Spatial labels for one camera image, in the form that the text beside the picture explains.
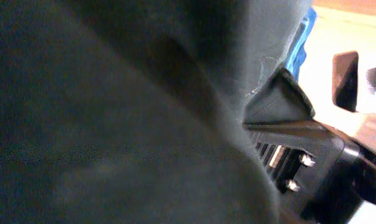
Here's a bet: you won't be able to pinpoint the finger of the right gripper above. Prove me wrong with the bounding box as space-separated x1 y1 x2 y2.
332 51 359 112

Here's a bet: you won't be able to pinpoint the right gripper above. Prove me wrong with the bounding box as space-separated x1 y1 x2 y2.
243 68 376 223

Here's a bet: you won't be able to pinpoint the black shorts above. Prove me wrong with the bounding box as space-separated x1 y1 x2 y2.
0 0 311 223

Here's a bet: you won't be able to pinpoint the blue polo shirt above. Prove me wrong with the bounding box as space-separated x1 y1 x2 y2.
284 7 317 81

